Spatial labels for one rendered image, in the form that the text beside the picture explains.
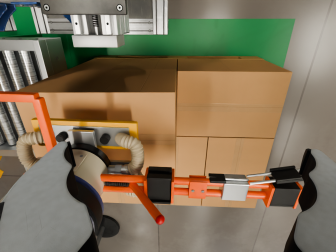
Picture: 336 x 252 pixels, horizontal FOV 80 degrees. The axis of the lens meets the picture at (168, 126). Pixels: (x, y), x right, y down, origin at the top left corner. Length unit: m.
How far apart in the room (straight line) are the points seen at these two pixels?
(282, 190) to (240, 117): 0.67
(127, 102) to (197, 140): 0.64
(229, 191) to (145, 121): 0.38
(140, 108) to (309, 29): 1.44
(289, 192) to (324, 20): 1.45
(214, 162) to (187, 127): 0.31
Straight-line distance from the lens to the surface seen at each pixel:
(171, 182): 0.59
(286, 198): 0.68
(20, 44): 1.29
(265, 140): 1.37
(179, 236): 2.88
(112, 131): 0.66
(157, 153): 0.84
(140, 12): 1.44
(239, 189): 0.63
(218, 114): 1.21
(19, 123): 1.57
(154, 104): 0.74
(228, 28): 1.67
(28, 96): 0.58
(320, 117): 2.16
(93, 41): 0.68
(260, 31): 1.73
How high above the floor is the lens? 1.63
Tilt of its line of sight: 63 degrees down
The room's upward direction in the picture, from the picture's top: 174 degrees counter-clockwise
